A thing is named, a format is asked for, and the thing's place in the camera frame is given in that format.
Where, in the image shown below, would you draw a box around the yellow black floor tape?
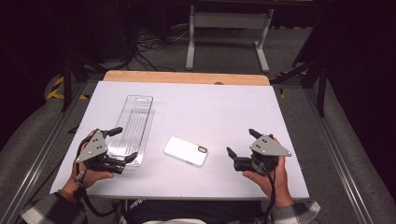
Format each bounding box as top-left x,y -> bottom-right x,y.
46,76 -> 91,102

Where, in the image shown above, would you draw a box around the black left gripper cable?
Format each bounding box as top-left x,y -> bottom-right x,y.
74,169 -> 120,218

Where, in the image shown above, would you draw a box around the black floor cables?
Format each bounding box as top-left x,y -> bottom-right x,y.
132,26 -> 191,73

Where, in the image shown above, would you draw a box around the brown wrist bracelet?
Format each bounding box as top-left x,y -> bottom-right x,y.
57,189 -> 78,203

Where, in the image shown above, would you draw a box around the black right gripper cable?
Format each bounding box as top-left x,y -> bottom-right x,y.
260,164 -> 278,223

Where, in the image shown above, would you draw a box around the wooden table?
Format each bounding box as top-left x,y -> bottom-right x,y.
103,70 -> 271,87

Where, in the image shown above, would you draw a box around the white metal stand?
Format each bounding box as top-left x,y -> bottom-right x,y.
185,4 -> 276,74

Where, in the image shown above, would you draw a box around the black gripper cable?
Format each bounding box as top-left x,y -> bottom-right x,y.
74,169 -> 120,218
260,164 -> 278,223

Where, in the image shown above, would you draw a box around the person's right hand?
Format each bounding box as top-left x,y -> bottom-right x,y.
242,156 -> 295,209

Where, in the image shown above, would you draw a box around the aluminium floor rail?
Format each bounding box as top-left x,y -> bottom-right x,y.
0,81 -> 89,224
302,88 -> 376,224

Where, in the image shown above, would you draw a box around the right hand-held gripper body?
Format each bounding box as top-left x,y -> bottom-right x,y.
233,133 -> 293,175

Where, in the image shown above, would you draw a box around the black tripod stand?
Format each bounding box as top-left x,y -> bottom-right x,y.
270,54 -> 332,119
59,50 -> 108,114

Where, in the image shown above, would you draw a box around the white phone case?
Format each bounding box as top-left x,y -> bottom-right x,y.
163,135 -> 209,168

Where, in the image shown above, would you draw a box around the clear plastic packaging box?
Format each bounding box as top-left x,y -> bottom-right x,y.
106,94 -> 156,168

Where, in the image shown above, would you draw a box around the person's left hand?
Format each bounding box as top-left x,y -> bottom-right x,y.
60,130 -> 115,203

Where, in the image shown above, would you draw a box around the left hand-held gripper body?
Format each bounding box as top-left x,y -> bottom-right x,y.
76,129 -> 126,175

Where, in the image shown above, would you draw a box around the person's torso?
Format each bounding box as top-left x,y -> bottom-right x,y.
119,199 -> 273,224

